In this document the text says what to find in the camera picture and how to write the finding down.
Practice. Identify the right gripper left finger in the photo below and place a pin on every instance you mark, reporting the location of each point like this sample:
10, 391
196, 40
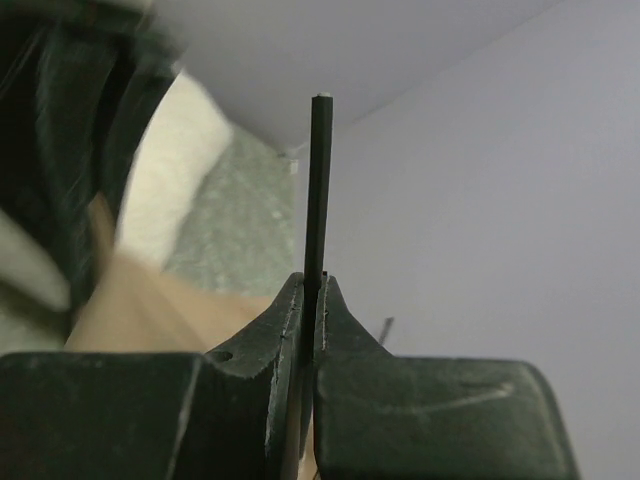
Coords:
231, 413

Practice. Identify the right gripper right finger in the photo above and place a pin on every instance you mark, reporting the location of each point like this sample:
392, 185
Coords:
382, 416

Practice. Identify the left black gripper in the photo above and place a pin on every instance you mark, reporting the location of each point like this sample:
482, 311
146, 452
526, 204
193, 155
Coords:
80, 82

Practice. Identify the tan fabric pet tent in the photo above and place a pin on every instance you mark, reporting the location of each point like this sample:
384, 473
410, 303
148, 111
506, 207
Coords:
138, 308

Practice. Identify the white fluffy cushion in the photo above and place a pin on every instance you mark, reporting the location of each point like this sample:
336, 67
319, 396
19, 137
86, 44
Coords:
185, 138

